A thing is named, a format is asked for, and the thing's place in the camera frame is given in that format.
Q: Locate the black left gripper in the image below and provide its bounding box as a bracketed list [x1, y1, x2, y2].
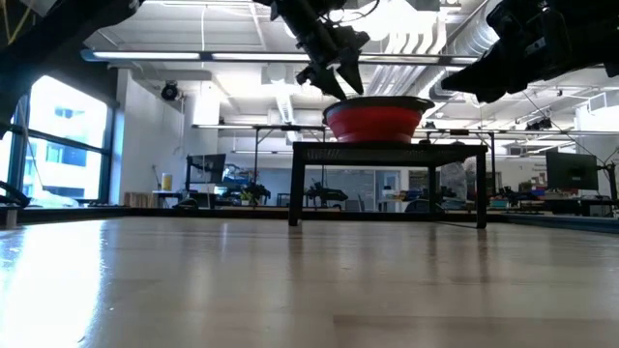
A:
[270, 0, 371, 102]

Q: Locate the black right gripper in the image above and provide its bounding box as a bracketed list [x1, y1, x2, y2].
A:
[440, 0, 619, 104]

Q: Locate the red collapsible colander bowl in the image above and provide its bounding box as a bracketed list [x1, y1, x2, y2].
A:
[322, 95, 436, 144]

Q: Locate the black perforated metal shelf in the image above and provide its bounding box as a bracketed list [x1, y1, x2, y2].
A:
[288, 141, 489, 230]

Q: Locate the person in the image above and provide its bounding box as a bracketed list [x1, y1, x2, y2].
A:
[438, 141, 479, 203]

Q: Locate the black computer monitor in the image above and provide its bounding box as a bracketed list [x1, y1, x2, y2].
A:
[187, 153, 227, 185]
[545, 150, 600, 191]

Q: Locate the black overhead light bar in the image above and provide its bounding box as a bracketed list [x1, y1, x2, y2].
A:
[79, 47, 480, 68]

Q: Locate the large window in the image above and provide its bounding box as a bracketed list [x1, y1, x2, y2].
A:
[0, 74, 120, 210]

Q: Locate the silver ventilation duct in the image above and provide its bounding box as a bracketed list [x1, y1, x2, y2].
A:
[427, 0, 499, 101]

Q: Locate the black background rig frame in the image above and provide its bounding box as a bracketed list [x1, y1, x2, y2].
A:
[192, 123, 326, 194]

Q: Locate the black curved cable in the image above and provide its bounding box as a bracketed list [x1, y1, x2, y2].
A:
[0, 179, 33, 210]

